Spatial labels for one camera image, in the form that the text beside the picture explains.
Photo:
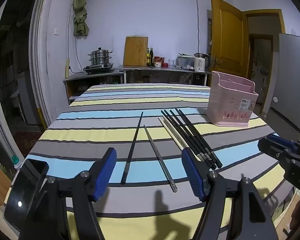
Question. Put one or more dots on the clear drinking glass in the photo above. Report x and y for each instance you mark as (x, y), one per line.
(171, 63)

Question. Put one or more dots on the steel steamer pot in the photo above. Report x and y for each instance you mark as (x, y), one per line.
(100, 57)

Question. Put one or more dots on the dark oil bottle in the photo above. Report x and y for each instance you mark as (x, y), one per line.
(151, 58)
(148, 58)

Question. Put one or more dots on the yellow wooden door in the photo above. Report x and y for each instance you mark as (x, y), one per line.
(227, 42)

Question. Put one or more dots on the striped tablecloth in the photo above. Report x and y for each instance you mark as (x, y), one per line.
(90, 135)

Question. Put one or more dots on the white electric kettle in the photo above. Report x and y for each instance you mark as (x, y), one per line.
(199, 63)

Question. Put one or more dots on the metal chopstick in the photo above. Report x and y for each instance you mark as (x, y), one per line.
(160, 156)

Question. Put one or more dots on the white wall switch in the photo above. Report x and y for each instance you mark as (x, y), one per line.
(56, 30)

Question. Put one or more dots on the beige power strip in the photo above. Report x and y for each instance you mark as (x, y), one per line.
(67, 67)

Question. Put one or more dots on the ivory chopstick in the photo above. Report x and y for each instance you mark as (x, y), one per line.
(168, 130)
(180, 140)

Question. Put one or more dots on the wooden cutting board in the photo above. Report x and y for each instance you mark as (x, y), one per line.
(135, 52)

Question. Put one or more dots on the green capped bottle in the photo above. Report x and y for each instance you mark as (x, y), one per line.
(15, 160)

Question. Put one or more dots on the pink plastic utensil holder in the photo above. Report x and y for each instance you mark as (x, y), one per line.
(230, 110)

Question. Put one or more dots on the green knotted curtain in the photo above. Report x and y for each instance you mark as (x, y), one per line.
(80, 17)

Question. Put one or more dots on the white dish container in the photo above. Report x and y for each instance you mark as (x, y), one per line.
(186, 61)

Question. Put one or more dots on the low steel counter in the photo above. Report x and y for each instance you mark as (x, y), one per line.
(100, 75)

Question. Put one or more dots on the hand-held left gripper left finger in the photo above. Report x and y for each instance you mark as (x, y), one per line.
(106, 172)

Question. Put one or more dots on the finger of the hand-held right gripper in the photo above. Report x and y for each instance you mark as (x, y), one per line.
(277, 138)
(270, 146)

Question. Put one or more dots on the grey refrigerator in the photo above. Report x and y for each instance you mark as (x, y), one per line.
(290, 80)

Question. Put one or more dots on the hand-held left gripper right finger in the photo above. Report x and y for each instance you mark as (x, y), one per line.
(193, 175)

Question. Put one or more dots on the long steel table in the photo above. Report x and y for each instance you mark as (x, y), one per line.
(152, 68)

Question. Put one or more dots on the red lidded sauce jar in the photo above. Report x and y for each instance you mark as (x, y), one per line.
(157, 63)

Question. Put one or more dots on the black induction cooker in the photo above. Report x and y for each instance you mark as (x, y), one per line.
(97, 68)

